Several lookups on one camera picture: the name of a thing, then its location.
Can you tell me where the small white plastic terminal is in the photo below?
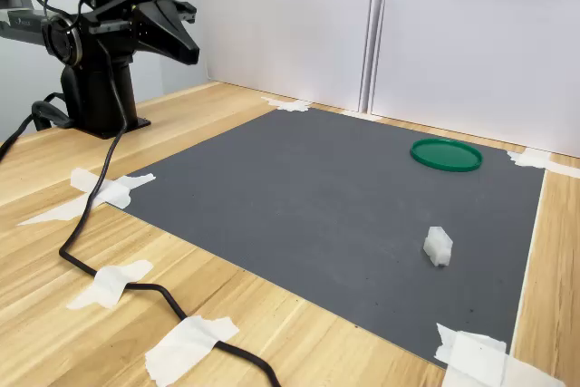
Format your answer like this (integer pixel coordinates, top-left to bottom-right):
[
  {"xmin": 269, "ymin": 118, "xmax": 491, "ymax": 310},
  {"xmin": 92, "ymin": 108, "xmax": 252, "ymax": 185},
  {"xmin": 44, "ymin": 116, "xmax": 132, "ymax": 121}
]
[{"xmin": 422, "ymin": 226, "xmax": 454, "ymax": 268}]

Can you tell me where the white tape piece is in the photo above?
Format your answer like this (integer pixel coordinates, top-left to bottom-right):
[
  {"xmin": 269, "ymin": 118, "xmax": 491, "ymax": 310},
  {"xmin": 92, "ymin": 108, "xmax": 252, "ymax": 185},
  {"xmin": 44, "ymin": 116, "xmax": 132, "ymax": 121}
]
[
  {"xmin": 143, "ymin": 314, "xmax": 240, "ymax": 387},
  {"xmin": 261, "ymin": 95, "xmax": 314, "ymax": 113},
  {"xmin": 433, "ymin": 322, "xmax": 567, "ymax": 387},
  {"xmin": 506, "ymin": 147, "xmax": 580, "ymax": 179},
  {"xmin": 66, "ymin": 258, "xmax": 154, "ymax": 311},
  {"xmin": 70, "ymin": 167, "xmax": 158, "ymax": 210}
]

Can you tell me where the white tape strip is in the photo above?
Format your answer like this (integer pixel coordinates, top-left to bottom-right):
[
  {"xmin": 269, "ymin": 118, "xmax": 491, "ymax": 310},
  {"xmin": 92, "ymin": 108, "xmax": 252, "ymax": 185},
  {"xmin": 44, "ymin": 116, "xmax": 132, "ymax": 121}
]
[{"xmin": 16, "ymin": 191, "xmax": 99, "ymax": 227}]

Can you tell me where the round green lid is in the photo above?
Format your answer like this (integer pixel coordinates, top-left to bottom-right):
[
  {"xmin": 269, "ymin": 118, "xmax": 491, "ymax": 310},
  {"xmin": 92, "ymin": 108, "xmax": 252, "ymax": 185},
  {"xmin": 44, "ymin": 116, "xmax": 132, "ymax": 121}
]
[{"xmin": 410, "ymin": 137, "xmax": 484, "ymax": 174}]

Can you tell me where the dark grey mat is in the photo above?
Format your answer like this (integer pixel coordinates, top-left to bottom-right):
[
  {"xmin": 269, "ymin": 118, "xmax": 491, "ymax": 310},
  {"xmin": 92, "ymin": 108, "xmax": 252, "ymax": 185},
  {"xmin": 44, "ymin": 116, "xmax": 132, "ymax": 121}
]
[{"xmin": 108, "ymin": 107, "xmax": 547, "ymax": 369}]

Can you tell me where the black base cable bundle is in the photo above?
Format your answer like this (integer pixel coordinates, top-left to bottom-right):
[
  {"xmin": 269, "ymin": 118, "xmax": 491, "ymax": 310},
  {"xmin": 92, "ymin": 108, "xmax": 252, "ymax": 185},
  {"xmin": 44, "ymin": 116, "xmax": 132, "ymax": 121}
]
[{"xmin": 0, "ymin": 91, "xmax": 76, "ymax": 162}]

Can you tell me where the small faint tape piece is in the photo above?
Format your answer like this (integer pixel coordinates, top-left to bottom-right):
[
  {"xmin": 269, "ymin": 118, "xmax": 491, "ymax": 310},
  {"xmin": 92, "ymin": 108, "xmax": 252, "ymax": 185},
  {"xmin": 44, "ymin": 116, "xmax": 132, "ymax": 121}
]
[{"xmin": 339, "ymin": 109, "xmax": 384, "ymax": 123}]

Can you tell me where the long black camera cable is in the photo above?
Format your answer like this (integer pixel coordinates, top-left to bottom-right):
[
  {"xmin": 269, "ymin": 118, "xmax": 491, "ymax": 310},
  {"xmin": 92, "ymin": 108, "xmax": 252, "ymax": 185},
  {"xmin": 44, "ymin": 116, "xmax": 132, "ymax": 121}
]
[{"xmin": 58, "ymin": 37, "xmax": 283, "ymax": 387}]

